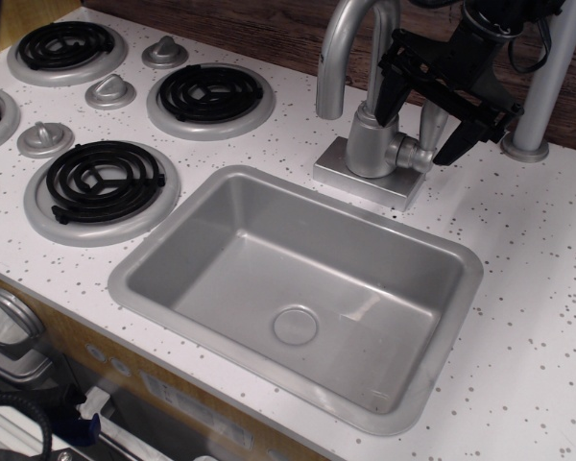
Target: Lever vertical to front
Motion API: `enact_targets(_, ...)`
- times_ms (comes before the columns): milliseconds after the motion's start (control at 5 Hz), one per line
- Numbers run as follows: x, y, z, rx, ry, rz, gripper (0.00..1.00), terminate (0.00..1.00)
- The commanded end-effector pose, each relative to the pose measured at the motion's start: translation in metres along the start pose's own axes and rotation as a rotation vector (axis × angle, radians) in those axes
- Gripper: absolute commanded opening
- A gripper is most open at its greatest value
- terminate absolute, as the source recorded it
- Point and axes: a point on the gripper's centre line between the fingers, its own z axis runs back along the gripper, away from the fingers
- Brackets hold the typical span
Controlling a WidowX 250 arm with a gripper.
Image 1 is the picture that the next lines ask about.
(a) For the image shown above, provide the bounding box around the left edge stove burner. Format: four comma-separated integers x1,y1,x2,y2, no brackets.
0,89,20,146

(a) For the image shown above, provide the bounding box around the silver toy faucet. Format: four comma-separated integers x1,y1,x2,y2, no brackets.
313,0,425,211

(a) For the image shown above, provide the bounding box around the grey toy sink basin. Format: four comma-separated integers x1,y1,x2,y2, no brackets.
108,165,483,436

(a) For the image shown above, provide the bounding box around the grey stove knob middle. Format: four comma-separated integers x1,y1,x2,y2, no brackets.
84,74,136,110

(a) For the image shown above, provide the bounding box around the front right stove burner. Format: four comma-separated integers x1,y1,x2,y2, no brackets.
23,140,180,248

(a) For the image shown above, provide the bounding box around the grey stove knob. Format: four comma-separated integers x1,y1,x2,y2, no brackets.
141,36,188,69
16,122,74,158
84,74,136,110

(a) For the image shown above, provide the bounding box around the grey support pole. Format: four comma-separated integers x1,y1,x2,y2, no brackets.
500,0,576,163

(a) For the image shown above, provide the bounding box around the silver faucet lever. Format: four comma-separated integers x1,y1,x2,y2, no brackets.
385,100,448,174

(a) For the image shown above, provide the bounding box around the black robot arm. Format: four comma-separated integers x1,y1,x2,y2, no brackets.
374,1,563,165

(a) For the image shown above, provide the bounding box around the back left stove burner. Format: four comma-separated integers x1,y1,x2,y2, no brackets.
7,21,128,87

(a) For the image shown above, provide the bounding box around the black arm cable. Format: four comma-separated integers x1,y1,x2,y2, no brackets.
507,18,553,76

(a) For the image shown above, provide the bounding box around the grey stove knob lower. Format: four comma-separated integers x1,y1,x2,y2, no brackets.
16,122,74,158

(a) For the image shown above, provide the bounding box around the grey stove knob top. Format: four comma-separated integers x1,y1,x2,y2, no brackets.
141,36,188,69

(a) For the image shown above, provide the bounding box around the black cable lower left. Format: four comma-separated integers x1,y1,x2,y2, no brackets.
0,391,54,455

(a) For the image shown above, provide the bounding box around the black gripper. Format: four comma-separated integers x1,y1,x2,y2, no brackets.
374,20,524,165

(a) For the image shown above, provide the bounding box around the back right stove burner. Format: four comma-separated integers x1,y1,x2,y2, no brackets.
146,63,276,141

